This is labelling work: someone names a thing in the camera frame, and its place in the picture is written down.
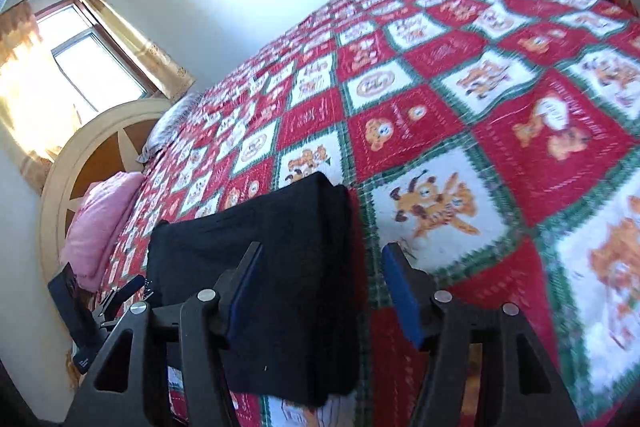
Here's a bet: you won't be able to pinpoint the red bear printed blanket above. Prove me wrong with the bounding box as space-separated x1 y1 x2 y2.
97 0 640 427

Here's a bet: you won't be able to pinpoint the pink pillow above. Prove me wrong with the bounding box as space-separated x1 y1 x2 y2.
65 172 146 292

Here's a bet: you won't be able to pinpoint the striped pillow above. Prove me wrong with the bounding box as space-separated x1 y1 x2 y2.
137 92 202 164

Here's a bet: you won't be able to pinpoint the black pants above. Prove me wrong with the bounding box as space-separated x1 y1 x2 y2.
145 172 362 408

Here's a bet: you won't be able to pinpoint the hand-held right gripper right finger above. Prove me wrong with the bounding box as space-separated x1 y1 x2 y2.
382 242 581 427

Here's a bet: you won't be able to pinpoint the cream wooden headboard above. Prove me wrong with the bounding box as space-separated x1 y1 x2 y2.
39 99 174 284

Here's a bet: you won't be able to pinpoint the window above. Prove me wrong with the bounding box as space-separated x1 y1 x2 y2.
36 3 157 112

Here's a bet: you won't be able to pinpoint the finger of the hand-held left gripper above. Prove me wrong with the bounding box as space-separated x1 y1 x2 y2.
92 275 147 327

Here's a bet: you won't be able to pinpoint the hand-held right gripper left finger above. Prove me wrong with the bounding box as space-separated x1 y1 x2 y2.
65 242 265 427

